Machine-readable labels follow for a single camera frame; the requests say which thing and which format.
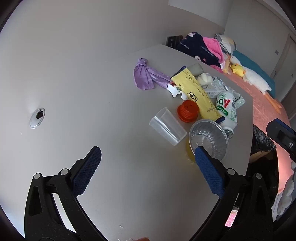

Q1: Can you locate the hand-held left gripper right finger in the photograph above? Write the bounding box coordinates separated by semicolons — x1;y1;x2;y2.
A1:
191;146;275;241

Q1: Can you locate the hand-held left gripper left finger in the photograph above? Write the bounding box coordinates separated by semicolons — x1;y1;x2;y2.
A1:
24;146;105;241

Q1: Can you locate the black bag lined bin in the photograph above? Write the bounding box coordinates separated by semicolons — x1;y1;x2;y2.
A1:
245;125;281;198

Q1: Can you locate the yellow transparent plastic piece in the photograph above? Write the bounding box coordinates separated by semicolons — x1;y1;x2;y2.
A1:
185;138;201;166

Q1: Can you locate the aluminium foil bowl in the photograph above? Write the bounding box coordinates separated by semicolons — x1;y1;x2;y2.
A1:
189;120;229;162

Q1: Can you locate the silver wrapper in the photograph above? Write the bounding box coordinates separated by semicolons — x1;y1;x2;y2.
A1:
211;76;246;110

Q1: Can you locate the white green plastic bottle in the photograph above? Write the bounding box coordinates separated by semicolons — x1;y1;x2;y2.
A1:
215;91;239;131

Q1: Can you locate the clear plastic cup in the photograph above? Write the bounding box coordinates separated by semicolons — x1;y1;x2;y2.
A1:
149;107;188;146

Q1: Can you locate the orange ribbed plastic cap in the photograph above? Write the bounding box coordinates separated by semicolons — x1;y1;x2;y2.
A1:
177;100;200;122

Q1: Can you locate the small white carton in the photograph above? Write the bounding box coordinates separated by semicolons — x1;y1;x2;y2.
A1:
201;85;226;98

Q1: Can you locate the yellow snack packet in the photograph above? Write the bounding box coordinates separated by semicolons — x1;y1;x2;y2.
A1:
171;69;226;124

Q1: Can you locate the red white carton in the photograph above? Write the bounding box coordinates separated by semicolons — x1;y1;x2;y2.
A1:
167;78;186;98

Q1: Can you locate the white tissue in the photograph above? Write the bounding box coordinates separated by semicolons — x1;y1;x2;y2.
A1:
196;73;212;86

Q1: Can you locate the knotted purple plastic bag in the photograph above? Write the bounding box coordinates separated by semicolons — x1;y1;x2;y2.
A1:
133;58;173;91

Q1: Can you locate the pink bedspread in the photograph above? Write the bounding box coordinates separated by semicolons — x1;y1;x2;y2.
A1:
221;69;296;194

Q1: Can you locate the white fluffy plush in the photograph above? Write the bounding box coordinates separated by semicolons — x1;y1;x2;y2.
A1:
276;161;296;216

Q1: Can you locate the white goose plush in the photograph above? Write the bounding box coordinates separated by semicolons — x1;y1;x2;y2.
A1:
229;55;283;114

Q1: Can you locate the white door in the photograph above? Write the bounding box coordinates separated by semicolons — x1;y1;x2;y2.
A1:
270;34;296;105

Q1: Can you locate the yellow duck plush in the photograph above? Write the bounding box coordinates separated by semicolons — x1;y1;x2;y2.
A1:
229;63;246;77

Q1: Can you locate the pink fleece cloth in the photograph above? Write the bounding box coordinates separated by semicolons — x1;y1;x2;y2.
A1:
203;36;229;73

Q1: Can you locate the chequered pillow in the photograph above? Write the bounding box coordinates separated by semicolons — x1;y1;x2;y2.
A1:
215;34;237;55

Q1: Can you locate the navy printed blanket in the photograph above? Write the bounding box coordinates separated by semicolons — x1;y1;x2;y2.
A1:
177;32;224;68

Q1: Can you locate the silver desk cable grommet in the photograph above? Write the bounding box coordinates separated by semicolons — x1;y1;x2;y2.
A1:
29;108;46;129

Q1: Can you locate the dark wall socket panel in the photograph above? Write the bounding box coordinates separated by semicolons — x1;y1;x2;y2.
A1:
166;35;184;49

